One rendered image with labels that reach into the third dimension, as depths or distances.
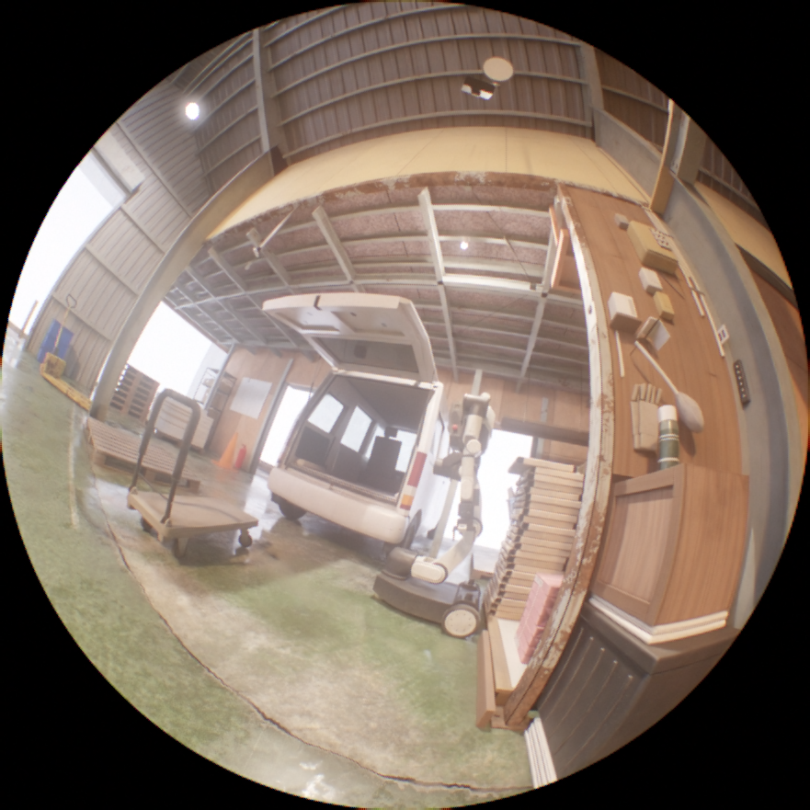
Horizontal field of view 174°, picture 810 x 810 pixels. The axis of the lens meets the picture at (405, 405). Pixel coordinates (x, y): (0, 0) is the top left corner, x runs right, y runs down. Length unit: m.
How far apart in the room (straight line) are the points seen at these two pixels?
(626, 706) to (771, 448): 1.09
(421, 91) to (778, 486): 5.54
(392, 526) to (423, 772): 1.76
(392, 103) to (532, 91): 2.20
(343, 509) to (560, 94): 5.97
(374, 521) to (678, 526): 1.97
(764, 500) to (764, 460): 0.16
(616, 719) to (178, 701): 0.92
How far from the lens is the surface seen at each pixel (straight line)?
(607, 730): 0.73
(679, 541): 0.63
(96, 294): 7.32
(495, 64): 4.34
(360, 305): 1.65
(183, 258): 4.55
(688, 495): 0.65
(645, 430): 0.97
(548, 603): 1.24
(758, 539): 1.44
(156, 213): 8.01
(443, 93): 5.12
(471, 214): 2.50
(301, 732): 0.87
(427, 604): 1.59
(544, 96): 5.05
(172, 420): 5.27
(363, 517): 2.20
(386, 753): 0.89
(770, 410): 1.48
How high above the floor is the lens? 0.72
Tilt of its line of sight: 18 degrees up
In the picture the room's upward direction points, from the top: 17 degrees clockwise
